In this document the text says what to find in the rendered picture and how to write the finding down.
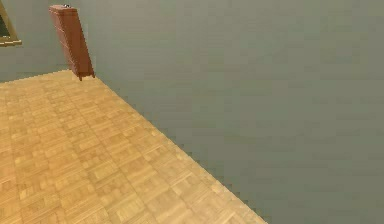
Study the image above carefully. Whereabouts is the reddish brown chest of drawers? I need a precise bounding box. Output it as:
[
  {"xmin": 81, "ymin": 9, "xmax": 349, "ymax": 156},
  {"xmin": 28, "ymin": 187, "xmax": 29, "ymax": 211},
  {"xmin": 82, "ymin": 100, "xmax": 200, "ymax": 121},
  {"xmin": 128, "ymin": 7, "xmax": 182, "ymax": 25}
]
[{"xmin": 48, "ymin": 4, "xmax": 96, "ymax": 82}]

